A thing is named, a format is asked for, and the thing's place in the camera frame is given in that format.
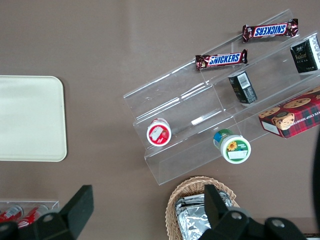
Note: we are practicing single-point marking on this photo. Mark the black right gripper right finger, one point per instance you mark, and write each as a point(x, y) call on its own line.
point(215, 207)

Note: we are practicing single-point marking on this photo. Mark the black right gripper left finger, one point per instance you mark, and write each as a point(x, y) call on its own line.
point(75, 212)

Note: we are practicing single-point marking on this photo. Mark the foil-wrapped sandwich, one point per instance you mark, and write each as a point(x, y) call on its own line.
point(193, 197)
point(190, 220)

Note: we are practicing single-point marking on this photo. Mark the woven wicker basket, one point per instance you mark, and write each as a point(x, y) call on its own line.
point(185, 190)

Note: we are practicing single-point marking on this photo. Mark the cream plastic tray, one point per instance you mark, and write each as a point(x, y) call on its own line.
point(30, 117)

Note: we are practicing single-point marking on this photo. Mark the clear acrylic can holder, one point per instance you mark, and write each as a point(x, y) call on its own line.
point(53, 203)

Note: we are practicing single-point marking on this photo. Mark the red soda can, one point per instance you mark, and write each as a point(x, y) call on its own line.
point(10, 212)
point(31, 216)

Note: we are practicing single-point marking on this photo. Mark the green sunflower yogurt cup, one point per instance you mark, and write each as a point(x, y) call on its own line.
point(233, 147)

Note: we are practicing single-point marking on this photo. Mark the red strawberry yogurt cup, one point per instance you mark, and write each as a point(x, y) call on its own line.
point(159, 133)

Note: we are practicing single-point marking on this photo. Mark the clear acrylic stepped shelf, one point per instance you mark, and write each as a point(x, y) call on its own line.
point(190, 110)

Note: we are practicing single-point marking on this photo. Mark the red tartan cookie box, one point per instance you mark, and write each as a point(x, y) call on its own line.
point(292, 117)

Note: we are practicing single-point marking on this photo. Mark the dark green box with barcode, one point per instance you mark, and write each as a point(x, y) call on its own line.
point(243, 87)

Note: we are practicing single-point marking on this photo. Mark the Snickers bar upright print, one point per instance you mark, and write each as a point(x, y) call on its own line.
point(222, 60)

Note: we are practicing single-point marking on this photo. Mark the dark green box gold print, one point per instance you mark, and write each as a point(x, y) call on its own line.
point(303, 58)

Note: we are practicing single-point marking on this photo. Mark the Snickers bar upside-down print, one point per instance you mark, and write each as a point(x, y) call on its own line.
point(270, 30)

